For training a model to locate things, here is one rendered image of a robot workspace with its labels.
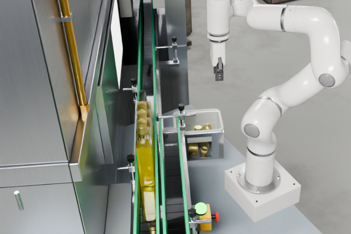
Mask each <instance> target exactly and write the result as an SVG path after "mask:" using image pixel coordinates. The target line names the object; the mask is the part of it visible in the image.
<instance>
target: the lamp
mask: <svg viewBox="0 0 351 234"><path fill-rule="evenodd" d="M195 209H196V214H197V215H200V216H202V215H205V214H206V213H207V206H206V205H205V204H204V203H197V204H196V205H195Z"/></svg>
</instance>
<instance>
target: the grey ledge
mask: <svg viewBox="0 0 351 234"><path fill-rule="evenodd" d="M132 193H133V185H132V184H131V183H121V184H110V185H109V195H108V206H107V217H106V228H105V234H131V223H132Z"/></svg>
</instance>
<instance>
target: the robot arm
mask: <svg viewBox="0 0 351 234"><path fill-rule="evenodd" d="M206 5H207V37H208V39H209V41H210V59H211V62H212V66H213V67H214V74H215V81H223V80H224V71H223V66H225V60H226V41H227V40H228V38H229V37H230V20H231V18H232V17H233V16H241V17H246V21H247V24H248V25H249V27H251V28H253V29H256V30H266V31H278V32H291V33H304V34H306V35H307V36H308V37H309V42H310V59H311V62H310V63H309V64H308V65H307V66H306V67H305V68H304V69H302V70H301V71H300V72H299V73H298V74H296V75H295V76H294V77H292V78H291V79H290V80H288V81H286V82H285V83H283V84H281V85H279V86H276V87H273V88H270V89H268V90H266V91H264V92H263V93H261V94H260V95H259V96H258V97H257V98H256V100H255V101H254V102H253V104H252V105H251V106H250V107H249V109H248V110H247V112H246V113H245V114H244V116H243V118H242V121H241V131H242V133H243V134H244V135H245V136H246V137H247V152H246V160H245V164H243V165H242V166H241V167H240V168H239V169H238V171H237V181H238V184H239V185H240V186H241V187H242V188H243V189H244V190H246V191H248V192H250V193H253V194H268V193H271V192H273V191H275V190H276V189H277V188H278V187H279V184H280V174H279V172H278V170H277V169H276V168H275V167H274V161H275V153H276V144H277V139H276V136H275V134H274V133H273V132H272V131H273V128H274V126H275V125H276V123H277V122H278V121H279V119H280V118H281V116H282V115H283V114H284V113H285V112H286V111H287V110H288V109H290V108H293V107H297V106H299V105H301V104H303V103H305V102H306V101H308V100H310V99H311V98H313V97H314V96H315V95H317V94H318V93H319V92H320V91H321V90H323V89H324V88H327V89H334V88H337V87H339V86H340V85H342V84H343V83H344V82H345V80H346V79H347V77H348V76H349V74H350V72H351V42H350V41H348V40H340V30H339V27H338V24H337V22H336V20H335V18H334V17H333V15H332V14H331V13H330V12H329V11H328V10H326V9H325V8H322V7H319V6H303V5H273V4H260V3H259V2H258V1H257V0H206Z"/></svg>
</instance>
